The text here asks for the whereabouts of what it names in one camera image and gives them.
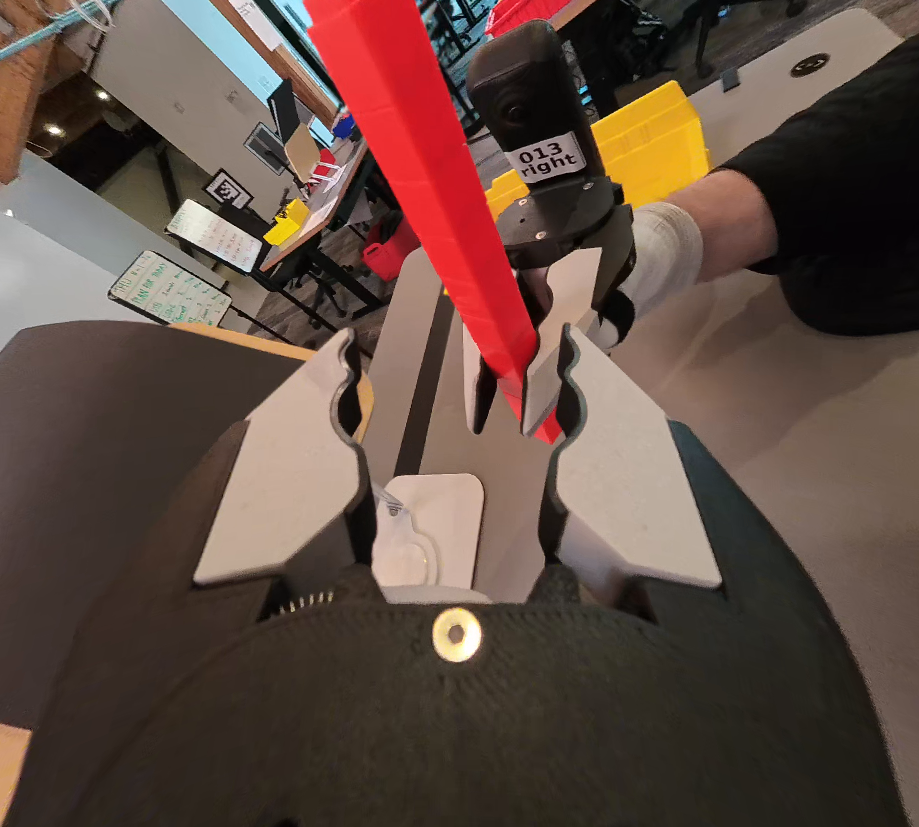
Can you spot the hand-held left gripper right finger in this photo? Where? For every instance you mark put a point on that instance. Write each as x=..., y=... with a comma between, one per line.
x=624, y=497

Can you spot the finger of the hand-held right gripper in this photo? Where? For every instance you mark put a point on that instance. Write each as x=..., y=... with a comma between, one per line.
x=474, y=396
x=567, y=288

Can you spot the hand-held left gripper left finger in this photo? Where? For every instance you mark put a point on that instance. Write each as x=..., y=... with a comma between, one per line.
x=287, y=482

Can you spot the red linked cube strip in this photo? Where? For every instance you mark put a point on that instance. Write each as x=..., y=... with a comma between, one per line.
x=402, y=145

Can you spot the person's right hand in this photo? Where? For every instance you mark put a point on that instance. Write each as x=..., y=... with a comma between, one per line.
x=668, y=245

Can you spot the red plastic bin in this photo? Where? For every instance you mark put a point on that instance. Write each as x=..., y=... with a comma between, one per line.
x=327, y=175
x=391, y=253

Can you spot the blue plastic bin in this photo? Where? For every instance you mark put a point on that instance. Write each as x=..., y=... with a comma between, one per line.
x=344, y=127

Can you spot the background work table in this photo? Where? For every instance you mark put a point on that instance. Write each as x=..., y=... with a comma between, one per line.
x=344, y=177

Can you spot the whiteboard with green writing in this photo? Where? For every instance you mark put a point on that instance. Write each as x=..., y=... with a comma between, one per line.
x=215, y=235
x=172, y=288

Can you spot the background book stand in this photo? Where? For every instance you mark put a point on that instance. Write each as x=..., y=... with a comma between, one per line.
x=301, y=152

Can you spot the small yellow plastic bin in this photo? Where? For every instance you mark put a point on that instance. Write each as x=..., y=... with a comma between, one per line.
x=286, y=224

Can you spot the black desk grommet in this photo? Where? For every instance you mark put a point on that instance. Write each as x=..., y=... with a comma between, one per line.
x=810, y=64

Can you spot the white paper sheet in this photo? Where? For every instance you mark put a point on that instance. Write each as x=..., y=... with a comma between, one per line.
x=255, y=19

